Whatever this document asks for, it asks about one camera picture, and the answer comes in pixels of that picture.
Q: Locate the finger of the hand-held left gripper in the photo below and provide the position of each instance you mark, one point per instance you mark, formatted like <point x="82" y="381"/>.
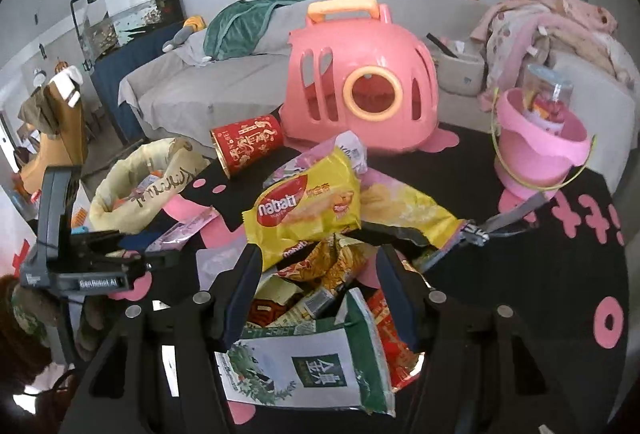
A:
<point x="157" y="260"/>
<point x="107" y="241"/>

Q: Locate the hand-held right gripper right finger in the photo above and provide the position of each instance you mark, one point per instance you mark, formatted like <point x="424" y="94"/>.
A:
<point x="400" y="306"/>

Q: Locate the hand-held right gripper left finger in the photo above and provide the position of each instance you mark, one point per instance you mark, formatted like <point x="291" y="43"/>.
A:
<point x="245" y="296"/>

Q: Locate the yellow plastic bag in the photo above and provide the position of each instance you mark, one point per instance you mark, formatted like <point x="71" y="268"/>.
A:
<point x="145" y="174"/>

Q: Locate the yellow wafer packet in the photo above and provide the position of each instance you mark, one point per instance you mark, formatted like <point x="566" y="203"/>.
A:
<point x="310" y="204"/>

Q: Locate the person's left hand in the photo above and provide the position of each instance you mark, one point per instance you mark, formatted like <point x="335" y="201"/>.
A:
<point x="93" y="321"/>

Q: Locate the cream yellow packet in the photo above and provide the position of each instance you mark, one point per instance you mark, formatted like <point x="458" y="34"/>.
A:
<point x="277" y="290"/>

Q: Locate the red foil packet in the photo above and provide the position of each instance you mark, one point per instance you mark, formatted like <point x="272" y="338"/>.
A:
<point x="395" y="349"/>

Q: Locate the translucent white wrapper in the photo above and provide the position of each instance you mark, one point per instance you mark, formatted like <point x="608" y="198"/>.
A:
<point x="215" y="264"/>

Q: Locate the pink printed wrapper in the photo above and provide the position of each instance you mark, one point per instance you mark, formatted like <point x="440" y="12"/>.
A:
<point x="187" y="226"/>

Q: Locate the red orange noodle packet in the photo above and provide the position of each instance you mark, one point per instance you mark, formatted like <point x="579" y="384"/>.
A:
<point x="330" y="259"/>

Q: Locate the green white packet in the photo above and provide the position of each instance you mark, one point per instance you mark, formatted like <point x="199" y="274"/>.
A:
<point x="300" y="364"/>

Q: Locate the tan wooden cabinet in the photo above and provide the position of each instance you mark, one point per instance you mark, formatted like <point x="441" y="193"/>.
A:
<point x="55" y="134"/>

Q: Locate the pale yellow chip packet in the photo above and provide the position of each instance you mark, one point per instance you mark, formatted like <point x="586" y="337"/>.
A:
<point x="410" y="211"/>

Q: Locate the silver wrapper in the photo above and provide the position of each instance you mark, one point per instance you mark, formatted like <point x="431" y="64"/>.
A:
<point x="505" y="220"/>

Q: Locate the red cylindrical can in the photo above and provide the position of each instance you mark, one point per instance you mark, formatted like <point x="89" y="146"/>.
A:
<point x="247" y="144"/>

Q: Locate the dark blue cabinet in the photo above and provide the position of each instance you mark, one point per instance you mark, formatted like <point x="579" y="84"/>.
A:
<point x="115" y="84"/>

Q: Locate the grey sofa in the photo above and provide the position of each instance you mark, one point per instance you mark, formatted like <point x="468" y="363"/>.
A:
<point x="200" y="84"/>

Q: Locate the pink toy bucket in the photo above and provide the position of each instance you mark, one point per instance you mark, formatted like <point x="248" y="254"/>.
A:
<point x="530" y="149"/>

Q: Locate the glass aquarium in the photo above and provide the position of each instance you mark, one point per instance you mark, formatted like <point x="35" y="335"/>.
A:
<point x="130" y="17"/>

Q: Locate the grey orange plush toy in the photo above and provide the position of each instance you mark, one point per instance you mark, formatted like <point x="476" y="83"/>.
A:
<point x="182" y="34"/>

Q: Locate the pink pet carrier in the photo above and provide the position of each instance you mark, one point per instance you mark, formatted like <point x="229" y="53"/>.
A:
<point x="325" y="74"/>

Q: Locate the grey storage box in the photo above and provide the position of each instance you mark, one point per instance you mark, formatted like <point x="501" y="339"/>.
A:
<point x="462" y="72"/>

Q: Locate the green blanket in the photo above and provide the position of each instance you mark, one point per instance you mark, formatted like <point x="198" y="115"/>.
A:
<point x="250" y="22"/>

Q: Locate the clear plastic jar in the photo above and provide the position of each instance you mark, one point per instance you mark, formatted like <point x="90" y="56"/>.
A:
<point x="547" y="89"/>

